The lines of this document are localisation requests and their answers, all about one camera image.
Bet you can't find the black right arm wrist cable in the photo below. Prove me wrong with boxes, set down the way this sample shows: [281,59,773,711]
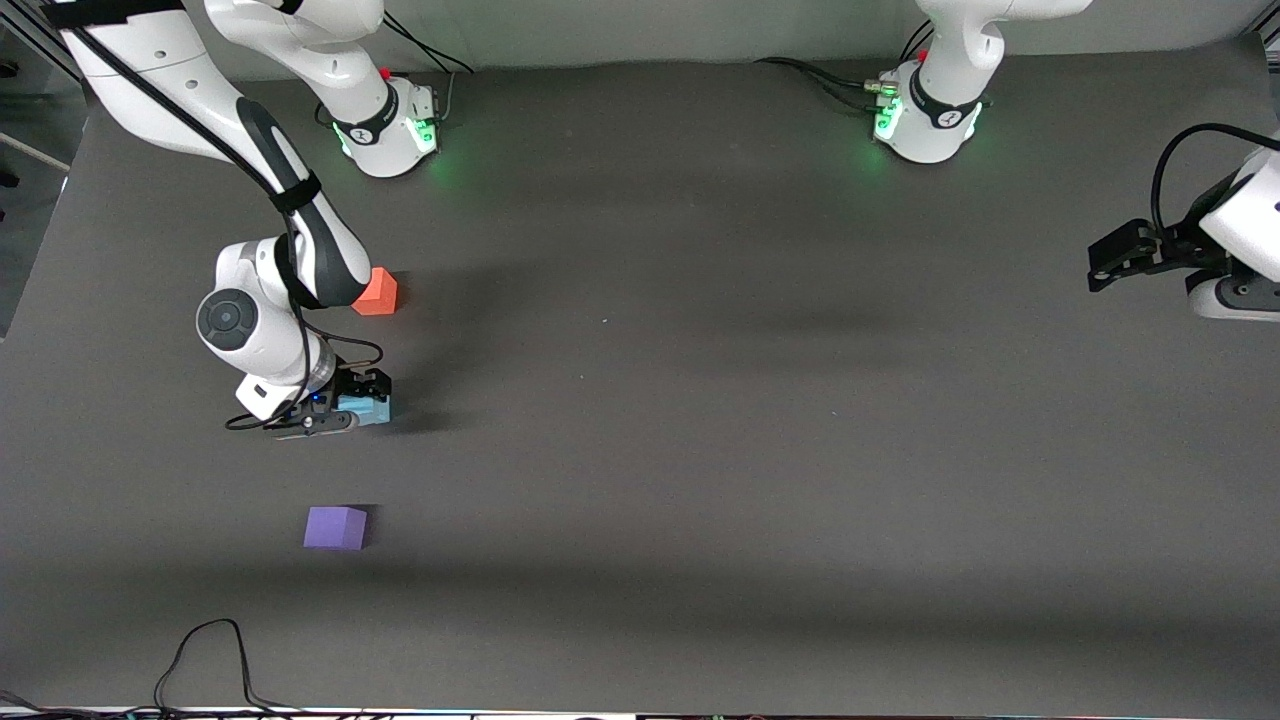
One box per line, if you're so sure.
[60,20,387,433]

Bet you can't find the purple foam block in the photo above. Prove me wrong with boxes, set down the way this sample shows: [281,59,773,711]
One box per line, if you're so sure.
[302,505,369,552]

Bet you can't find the black left arm wrist cable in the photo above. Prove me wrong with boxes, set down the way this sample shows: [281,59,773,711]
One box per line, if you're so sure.
[1149,122,1280,239]

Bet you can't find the black cable on table edge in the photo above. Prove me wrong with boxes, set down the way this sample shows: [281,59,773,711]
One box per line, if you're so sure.
[152,617,306,717]

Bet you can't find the black base cables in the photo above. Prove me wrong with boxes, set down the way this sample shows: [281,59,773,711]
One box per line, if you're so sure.
[378,14,475,79]
[753,20,936,113]

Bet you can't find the orange foam block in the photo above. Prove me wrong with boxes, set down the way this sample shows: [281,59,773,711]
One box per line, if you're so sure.
[351,266,399,317]

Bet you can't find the black right base cables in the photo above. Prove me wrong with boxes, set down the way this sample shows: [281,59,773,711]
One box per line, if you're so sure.
[378,14,475,79]

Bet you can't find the light blue foam block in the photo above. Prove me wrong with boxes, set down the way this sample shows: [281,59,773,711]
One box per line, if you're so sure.
[334,391,394,430]

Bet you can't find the black arm wrist cable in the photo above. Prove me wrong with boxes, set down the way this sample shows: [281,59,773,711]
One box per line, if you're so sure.
[60,20,387,433]
[1149,122,1280,239]

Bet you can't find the black left base cables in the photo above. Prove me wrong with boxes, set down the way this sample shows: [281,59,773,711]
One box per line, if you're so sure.
[753,20,936,113]

